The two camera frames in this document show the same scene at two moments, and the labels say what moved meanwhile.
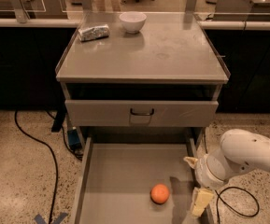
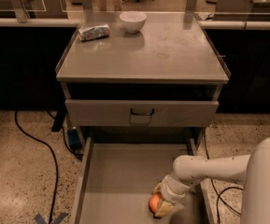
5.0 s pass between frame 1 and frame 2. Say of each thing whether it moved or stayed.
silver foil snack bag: stayed
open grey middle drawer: stayed
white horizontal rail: stayed
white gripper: moved
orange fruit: moved
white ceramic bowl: stayed
